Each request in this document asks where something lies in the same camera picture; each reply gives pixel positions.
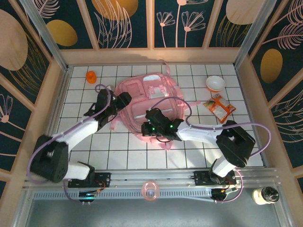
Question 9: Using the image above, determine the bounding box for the pink backpack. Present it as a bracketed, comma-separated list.
[110, 60, 202, 151]

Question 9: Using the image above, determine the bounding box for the small orange cup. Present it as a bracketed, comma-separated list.
[85, 70, 97, 84]

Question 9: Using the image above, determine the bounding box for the pink tape roll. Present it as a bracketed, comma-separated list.
[141, 181, 159, 201]

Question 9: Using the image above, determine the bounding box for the orange snack packet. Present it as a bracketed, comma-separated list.
[203, 94, 237, 124]

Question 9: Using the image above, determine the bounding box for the white bowl orange rim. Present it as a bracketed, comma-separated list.
[205, 75, 225, 92]

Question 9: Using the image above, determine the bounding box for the white bottle black cap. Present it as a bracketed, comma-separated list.
[252, 186, 280, 205]

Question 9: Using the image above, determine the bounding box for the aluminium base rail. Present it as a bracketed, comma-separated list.
[23, 167, 281, 190]

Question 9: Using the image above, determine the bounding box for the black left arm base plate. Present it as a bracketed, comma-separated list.
[68, 172, 112, 189]

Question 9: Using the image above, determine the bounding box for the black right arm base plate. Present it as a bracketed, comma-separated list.
[193, 170, 237, 186]

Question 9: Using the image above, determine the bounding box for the grey slotted cable duct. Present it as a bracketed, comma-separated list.
[33, 190, 214, 201]

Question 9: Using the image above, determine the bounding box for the aluminium frame post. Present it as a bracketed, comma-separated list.
[20, 0, 70, 72]
[233, 0, 278, 69]

